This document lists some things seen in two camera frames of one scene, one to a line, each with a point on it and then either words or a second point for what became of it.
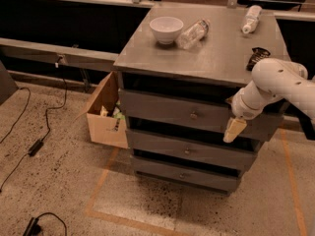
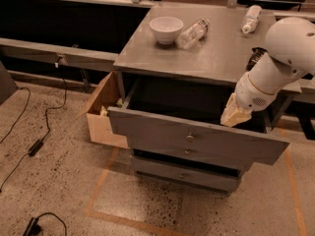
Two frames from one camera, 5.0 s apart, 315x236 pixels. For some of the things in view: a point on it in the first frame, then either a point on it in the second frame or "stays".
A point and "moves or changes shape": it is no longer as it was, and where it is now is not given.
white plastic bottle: x=252 y=19 stays
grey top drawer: x=200 y=111 moves or changes shape
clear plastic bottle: x=194 y=34 stays
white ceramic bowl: x=166 y=29 stays
